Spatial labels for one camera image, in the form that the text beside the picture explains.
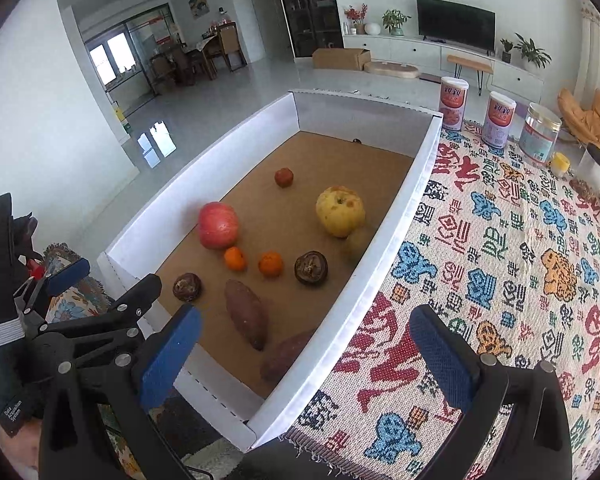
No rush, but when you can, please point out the orange tangerine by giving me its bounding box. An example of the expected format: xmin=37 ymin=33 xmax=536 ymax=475
xmin=223 ymin=246 xmax=248 ymax=272
xmin=258 ymin=252 xmax=284 ymax=278

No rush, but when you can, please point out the large red apple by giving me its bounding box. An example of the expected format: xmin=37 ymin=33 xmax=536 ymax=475
xmin=198 ymin=202 xmax=239 ymax=249

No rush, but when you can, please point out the yellow apple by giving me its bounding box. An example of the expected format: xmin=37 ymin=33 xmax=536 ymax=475
xmin=315 ymin=185 xmax=366 ymax=238

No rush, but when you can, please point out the brown-green round fruit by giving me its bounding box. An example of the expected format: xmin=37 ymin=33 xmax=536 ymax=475
xmin=342 ymin=226 xmax=376 ymax=266

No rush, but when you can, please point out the near purple sweet potato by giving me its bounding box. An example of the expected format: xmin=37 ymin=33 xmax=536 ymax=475
xmin=224 ymin=280 xmax=268 ymax=351

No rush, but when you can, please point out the purple sweet potato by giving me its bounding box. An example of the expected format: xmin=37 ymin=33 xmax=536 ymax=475
xmin=260 ymin=330 xmax=315 ymax=385
xmin=224 ymin=280 xmax=268 ymax=351

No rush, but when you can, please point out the white cardboard box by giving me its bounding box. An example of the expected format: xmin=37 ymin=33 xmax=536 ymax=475
xmin=97 ymin=90 xmax=442 ymax=452

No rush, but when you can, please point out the far purple sweet potato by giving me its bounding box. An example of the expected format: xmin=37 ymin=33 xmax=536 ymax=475
xmin=260 ymin=330 xmax=315 ymax=385

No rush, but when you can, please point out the small yellow lid jar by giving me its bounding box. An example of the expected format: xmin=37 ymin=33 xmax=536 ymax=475
xmin=550 ymin=152 xmax=570 ymax=178

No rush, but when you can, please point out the clear glass jar gold lid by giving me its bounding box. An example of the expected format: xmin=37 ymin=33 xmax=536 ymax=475
xmin=518 ymin=102 xmax=562 ymax=166

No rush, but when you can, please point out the orange cushioned armchair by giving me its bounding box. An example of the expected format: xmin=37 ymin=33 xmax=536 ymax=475
xmin=557 ymin=88 xmax=600 ymax=149

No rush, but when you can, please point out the right purple orange canister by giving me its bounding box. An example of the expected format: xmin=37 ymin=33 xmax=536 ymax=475
xmin=481 ymin=91 xmax=517 ymax=148

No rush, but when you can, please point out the purple orange canister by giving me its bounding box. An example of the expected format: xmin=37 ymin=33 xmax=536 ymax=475
xmin=439 ymin=76 xmax=469 ymax=131
xmin=481 ymin=91 xmax=517 ymax=148

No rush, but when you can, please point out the left purple orange canister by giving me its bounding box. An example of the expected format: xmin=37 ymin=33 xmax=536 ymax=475
xmin=439 ymin=76 xmax=469 ymax=131

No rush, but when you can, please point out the brown cardboard box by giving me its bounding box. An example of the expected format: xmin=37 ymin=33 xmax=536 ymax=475
xmin=312 ymin=48 xmax=372 ymax=72

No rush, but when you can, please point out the white tv cabinet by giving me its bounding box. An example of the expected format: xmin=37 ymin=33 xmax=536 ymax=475
xmin=343 ymin=35 xmax=544 ymax=102

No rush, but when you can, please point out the wooden side table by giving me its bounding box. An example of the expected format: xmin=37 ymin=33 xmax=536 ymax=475
xmin=446 ymin=54 xmax=493 ymax=96

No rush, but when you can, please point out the red flower vase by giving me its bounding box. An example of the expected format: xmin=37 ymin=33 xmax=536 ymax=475
xmin=344 ymin=3 xmax=368 ymax=35

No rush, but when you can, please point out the potted green plant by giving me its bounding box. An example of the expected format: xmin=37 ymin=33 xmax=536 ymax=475
xmin=515 ymin=34 xmax=553 ymax=70

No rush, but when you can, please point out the black television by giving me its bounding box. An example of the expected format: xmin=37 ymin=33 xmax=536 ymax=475
xmin=416 ymin=0 xmax=496 ymax=52

